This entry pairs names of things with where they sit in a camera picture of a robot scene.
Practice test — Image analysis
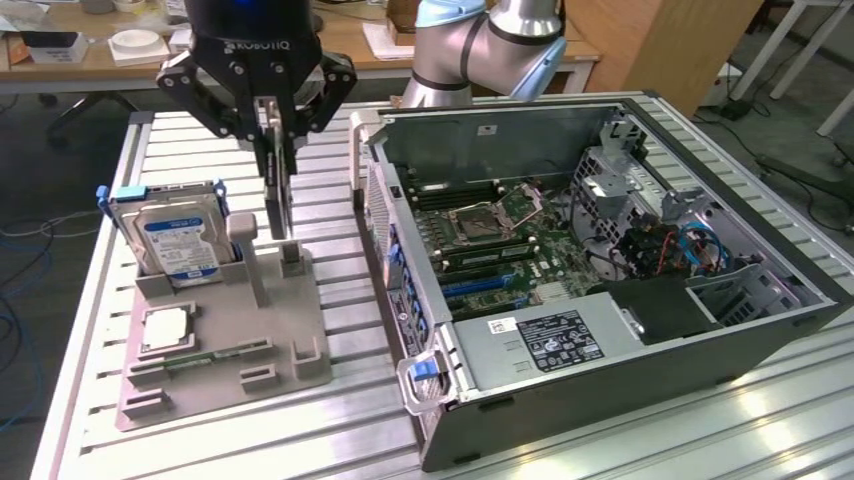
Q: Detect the grey plastic parts rack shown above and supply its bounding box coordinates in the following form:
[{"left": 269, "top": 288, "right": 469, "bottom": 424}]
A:
[{"left": 114, "top": 212, "right": 334, "bottom": 434}]

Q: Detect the white box with black top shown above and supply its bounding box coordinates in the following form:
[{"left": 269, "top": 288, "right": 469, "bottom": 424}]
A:
[{"left": 18, "top": 30, "right": 90, "bottom": 65}]

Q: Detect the perforated metal drive bracket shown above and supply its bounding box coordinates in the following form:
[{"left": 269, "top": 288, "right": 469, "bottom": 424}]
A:
[{"left": 684, "top": 257, "right": 806, "bottom": 329}]

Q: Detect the black floor power adapter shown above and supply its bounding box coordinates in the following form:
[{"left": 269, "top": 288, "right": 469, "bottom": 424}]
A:
[{"left": 720, "top": 99, "right": 756, "bottom": 122}]

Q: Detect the white desk frame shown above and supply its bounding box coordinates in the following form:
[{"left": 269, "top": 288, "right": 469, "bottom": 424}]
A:
[{"left": 730, "top": 0, "right": 854, "bottom": 137}]

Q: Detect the hard disk in blue caddy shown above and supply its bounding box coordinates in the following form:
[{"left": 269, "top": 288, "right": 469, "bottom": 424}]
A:
[{"left": 97, "top": 179, "right": 233, "bottom": 290}]

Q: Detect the long wooden desk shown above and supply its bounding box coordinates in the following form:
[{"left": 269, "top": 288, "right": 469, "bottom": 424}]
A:
[{"left": 0, "top": 0, "right": 602, "bottom": 109}]

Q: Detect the installed green RAM stick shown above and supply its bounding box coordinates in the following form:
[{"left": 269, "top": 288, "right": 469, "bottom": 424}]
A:
[{"left": 437, "top": 242, "right": 540, "bottom": 266}]

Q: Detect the silver metal disk bay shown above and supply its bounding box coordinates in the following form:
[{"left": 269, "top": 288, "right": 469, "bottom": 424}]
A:
[{"left": 573, "top": 144, "right": 673, "bottom": 236}]

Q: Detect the loose green RAM stick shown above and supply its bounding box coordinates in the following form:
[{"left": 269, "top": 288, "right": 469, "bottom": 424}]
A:
[{"left": 159, "top": 344, "right": 262, "bottom": 369}]

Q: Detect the low-profile graphics card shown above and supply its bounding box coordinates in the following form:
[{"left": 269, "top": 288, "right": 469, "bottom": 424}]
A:
[{"left": 255, "top": 96, "right": 297, "bottom": 241}]

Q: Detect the wooden cabinet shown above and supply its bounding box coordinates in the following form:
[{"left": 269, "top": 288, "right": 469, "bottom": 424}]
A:
[{"left": 566, "top": 0, "right": 766, "bottom": 109}]

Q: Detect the long blue expansion slot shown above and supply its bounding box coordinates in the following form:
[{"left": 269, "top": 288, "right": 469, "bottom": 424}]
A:
[{"left": 439, "top": 276, "right": 510, "bottom": 297}]

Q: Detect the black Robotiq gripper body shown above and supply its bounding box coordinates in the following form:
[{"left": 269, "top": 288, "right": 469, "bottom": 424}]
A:
[{"left": 185, "top": 0, "right": 329, "bottom": 109}]

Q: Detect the open dark grey PC case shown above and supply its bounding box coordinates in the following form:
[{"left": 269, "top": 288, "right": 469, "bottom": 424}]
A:
[{"left": 347, "top": 94, "right": 841, "bottom": 474}]

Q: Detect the silver CPU chip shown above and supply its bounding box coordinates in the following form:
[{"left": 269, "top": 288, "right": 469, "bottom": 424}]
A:
[{"left": 143, "top": 309, "right": 190, "bottom": 351}]

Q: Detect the CPU socket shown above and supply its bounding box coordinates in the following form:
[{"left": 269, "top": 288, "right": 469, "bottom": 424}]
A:
[{"left": 447, "top": 201, "right": 510, "bottom": 237}]

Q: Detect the black office chair base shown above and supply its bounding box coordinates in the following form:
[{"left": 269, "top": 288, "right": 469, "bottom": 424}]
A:
[{"left": 39, "top": 87, "right": 202, "bottom": 147}]

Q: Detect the grey power supply unit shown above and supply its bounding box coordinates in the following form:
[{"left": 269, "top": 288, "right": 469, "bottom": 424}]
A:
[{"left": 437, "top": 292, "right": 649, "bottom": 394}]

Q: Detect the brown cardboard box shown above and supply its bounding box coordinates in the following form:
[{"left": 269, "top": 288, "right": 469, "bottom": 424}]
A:
[{"left": 386, "top": 0, "right": 423, "bottom": 34}]

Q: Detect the blue data wire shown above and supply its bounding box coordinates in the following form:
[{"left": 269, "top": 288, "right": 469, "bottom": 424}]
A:
[
  {"left": 697, "top": 227, "right": 734, "bottom": 275},
  {"left": 677, "top": 223, "right": 702, "bottom": 274}
]

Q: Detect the open metal socket cover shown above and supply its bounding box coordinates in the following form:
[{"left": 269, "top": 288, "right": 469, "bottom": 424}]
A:
[{"left": 497, "top": 180, "right": 544, "bottom": 227}]

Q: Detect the white round part on square base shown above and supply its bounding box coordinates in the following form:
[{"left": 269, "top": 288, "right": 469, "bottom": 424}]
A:
[{"left": 106, "top": 28, "right": 174, "bottom": 67}]

